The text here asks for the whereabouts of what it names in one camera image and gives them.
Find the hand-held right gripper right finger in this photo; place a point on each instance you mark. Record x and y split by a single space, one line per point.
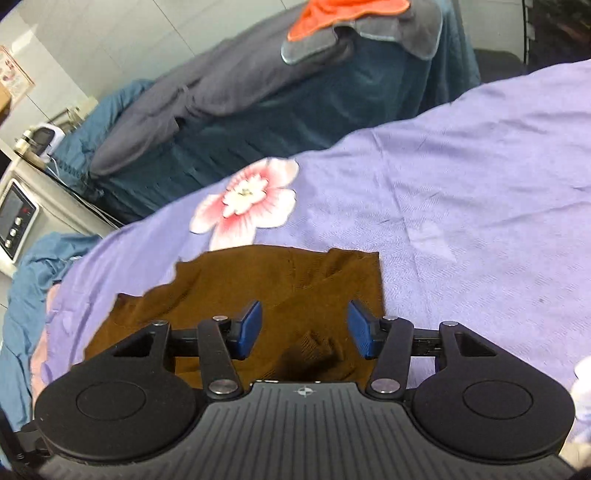
362 330

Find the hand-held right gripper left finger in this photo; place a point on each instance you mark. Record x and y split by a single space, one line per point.
241 330

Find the brown knit garment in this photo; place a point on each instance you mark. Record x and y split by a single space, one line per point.
295 286

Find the purple floral blanket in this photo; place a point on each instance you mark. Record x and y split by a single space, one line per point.
415 194

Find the teal bed quilt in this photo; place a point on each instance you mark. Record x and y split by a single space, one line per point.
27 295

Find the dark teal quilt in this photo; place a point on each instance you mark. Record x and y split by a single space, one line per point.
295 106

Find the grey blanket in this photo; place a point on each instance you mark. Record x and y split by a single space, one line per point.
194 97

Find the white appliance with control panel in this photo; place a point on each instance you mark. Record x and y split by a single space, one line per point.
27 207

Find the white kettle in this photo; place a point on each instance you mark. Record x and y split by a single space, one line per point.
44 138

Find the orange cloth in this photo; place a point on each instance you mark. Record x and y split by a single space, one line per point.
341 13

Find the dark furniture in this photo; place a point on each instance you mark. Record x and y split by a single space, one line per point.
556 27

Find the wall poster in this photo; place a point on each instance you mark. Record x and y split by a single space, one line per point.
14 70

